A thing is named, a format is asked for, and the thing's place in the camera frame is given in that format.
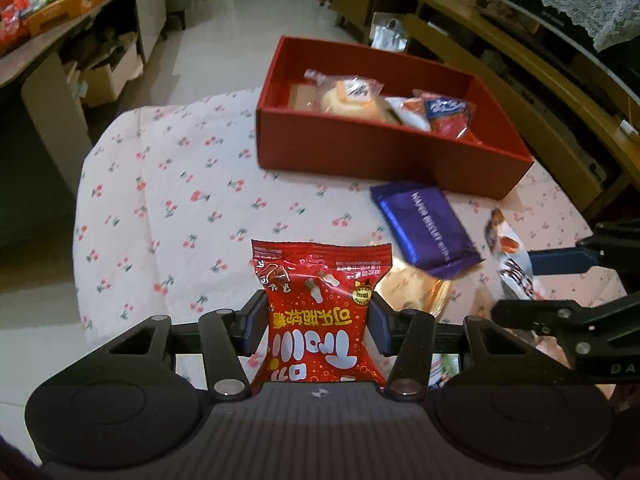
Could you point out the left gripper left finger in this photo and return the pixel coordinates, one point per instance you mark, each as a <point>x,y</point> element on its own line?
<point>225,336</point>

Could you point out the white red date packet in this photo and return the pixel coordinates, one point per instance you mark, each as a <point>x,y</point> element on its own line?
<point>511,259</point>

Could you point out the long wooden tv bench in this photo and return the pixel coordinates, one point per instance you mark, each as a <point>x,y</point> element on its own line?
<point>576,106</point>

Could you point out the cherry print tablecloth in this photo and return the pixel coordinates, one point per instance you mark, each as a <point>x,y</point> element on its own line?
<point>171,198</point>

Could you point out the white noodle snack bag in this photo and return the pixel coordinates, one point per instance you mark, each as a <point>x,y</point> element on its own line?
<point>410,111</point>

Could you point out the open cardboard carton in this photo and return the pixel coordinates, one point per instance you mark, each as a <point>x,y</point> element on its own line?
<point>106,80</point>

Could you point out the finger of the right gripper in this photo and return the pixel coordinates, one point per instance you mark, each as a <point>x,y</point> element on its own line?
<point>607,252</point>
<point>613,320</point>

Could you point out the gold foil snack packet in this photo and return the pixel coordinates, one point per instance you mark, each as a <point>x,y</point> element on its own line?
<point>405,287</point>

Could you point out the red cardboard box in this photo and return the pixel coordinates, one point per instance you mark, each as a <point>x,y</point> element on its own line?
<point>312,142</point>

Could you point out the steamed cake clear packet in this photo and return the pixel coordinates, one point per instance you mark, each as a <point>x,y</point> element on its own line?
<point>352,97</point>

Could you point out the silver plastic bag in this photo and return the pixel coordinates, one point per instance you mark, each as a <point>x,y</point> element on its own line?
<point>387,32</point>

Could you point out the blue wafer biscuit packet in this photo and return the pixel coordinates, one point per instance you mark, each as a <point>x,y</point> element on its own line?
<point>427,231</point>

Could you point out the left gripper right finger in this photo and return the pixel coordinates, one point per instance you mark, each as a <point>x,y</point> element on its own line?
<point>409,336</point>

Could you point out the red blue snack packet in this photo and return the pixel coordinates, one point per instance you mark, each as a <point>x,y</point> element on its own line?
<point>449,118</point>

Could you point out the orange cardboard box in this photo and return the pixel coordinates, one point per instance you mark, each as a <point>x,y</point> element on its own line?
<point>58,13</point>

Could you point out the dark side table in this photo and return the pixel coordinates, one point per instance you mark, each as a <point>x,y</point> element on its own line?
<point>35,72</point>

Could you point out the red gummy candy bag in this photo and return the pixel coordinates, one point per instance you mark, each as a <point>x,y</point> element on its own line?
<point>318,302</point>

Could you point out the white Kaprons wafer packet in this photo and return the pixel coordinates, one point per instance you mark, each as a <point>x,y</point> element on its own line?
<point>444,367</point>

